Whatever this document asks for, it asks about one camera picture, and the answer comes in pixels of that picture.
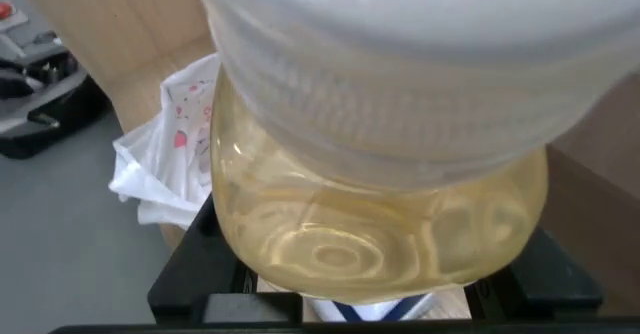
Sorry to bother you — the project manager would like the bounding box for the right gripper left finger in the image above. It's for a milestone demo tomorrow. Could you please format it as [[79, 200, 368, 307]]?
[[146, 194, 259, 324]]

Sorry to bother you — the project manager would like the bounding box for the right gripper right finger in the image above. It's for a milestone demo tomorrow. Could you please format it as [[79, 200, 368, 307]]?
[[463, 227, 605, 321]]

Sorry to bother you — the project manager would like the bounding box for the yellow drink bottle white label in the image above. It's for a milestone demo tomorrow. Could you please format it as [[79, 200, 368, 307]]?
[[193, 0, 640, 306]]

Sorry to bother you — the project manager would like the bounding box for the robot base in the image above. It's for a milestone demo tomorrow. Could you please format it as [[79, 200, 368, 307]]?
[[0, 0, 112, 161]]

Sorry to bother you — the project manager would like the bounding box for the white printed plastic bag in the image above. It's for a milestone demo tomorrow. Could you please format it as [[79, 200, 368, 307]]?
[[108, 52, 222, 231]]

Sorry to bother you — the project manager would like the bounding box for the white and blue pack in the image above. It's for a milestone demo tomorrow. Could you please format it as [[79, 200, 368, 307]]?
[[302, 292, 438, 323]]

